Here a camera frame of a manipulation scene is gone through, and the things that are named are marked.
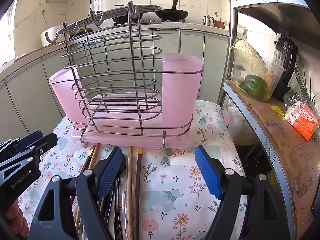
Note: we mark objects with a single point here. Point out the pink plastic rack insert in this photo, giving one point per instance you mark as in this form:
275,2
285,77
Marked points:
135,101

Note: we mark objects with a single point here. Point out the green onions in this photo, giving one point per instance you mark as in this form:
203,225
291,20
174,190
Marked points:
302,92

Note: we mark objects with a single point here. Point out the white rice cooker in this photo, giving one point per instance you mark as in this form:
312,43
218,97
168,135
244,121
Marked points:
51,34

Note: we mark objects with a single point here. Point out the clear container of vegetables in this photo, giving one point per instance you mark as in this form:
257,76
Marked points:
253,75

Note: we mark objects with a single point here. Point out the black blender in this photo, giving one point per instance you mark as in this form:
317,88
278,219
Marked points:
285,56

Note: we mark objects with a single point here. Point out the orange food packet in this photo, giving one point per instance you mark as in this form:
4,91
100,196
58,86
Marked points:
300,116

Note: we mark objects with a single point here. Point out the dark brown chopstick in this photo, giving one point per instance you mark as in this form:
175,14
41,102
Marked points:
137,192

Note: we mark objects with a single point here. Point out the metal wire utensil rack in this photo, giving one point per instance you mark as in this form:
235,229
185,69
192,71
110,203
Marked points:
97,38

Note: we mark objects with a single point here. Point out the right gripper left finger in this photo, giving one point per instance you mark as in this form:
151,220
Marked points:
53,218

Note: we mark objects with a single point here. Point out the person's left hand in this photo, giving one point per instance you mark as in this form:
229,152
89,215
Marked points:
18,223

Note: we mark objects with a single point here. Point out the metal storage shelf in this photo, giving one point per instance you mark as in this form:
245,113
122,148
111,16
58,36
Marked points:
294,160

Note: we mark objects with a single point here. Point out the black wok with lid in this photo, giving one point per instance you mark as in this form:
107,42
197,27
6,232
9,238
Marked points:
124,19

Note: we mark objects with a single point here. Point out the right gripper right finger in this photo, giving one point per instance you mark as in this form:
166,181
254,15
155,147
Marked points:
264,216

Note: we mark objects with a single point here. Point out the brown clay pot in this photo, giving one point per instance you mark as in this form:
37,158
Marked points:
219,24

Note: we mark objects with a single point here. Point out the light wooden chopstick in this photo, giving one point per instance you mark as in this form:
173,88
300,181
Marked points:
129,194

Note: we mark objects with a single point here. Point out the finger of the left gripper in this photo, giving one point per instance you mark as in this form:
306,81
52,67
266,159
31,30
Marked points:
38,140

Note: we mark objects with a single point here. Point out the steel kettle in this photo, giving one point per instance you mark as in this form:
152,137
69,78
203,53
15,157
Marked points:
208,21

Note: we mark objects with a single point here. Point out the gas stove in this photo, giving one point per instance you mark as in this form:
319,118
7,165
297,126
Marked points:
150,21

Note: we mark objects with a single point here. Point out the black wok without lid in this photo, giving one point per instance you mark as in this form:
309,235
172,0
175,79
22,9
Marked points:
173,14

